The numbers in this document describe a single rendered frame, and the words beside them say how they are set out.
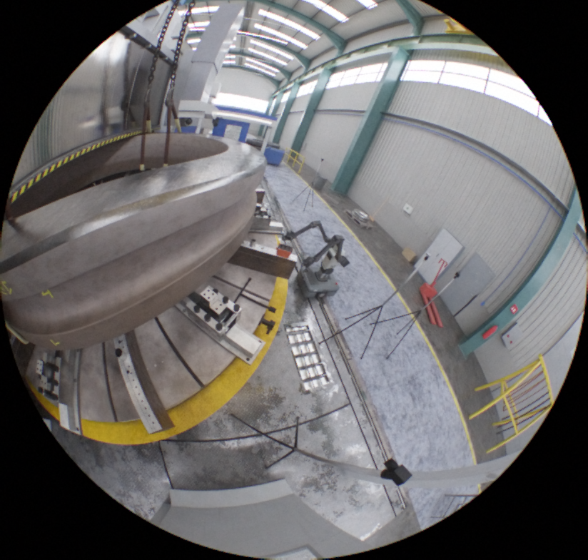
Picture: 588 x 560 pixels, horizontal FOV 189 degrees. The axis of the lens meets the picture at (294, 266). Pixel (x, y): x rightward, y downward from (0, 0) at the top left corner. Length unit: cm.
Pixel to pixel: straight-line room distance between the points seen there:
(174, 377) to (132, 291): 94
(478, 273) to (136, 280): 769
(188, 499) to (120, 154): 618
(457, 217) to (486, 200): 141
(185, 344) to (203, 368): 31
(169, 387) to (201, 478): 109
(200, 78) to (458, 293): 1015
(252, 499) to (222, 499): 29
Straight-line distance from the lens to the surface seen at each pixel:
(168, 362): 200
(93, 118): 398
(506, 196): 758
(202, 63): 591
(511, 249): 719
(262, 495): 233
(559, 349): 808
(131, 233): 104
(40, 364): 228
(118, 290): 142
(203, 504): 239
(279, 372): 231
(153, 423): 160
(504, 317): 616
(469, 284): 715
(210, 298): 162
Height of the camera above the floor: 217
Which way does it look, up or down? 39 degrees down
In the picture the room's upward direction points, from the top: 25 degrees clockwise
